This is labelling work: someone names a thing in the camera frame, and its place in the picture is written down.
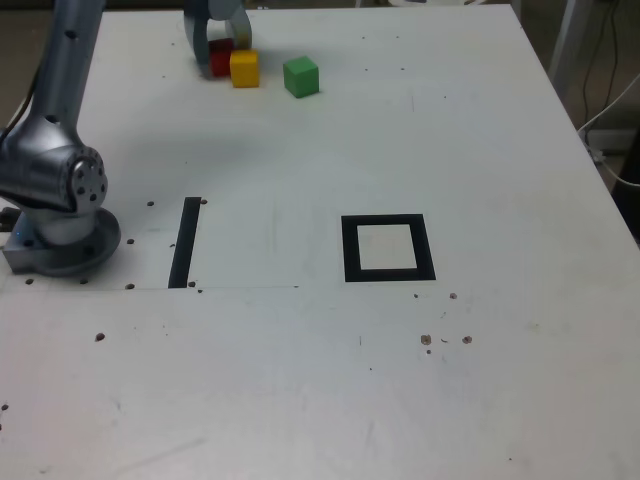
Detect white frame leg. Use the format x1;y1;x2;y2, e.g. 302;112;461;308
548;0;591;89

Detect yellow cube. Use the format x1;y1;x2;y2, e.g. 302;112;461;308
229;48;260;89

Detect white cable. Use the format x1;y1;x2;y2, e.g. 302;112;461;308
577;73;640;187

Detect black hanging cable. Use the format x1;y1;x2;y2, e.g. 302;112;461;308
582;0;621;129

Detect black tape strip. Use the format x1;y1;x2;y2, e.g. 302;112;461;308
167;196;202;290

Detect green cube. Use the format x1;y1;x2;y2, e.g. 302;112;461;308
282;55;320;99

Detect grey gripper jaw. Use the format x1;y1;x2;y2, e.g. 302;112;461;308
182;0;214;79
209;0;253;51

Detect black arm base cable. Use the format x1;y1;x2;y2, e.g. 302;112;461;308
0;74;40;140

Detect red cube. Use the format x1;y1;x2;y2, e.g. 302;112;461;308
206;38;236;78

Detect black tape square outline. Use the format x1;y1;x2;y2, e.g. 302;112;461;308
340;213;437;284

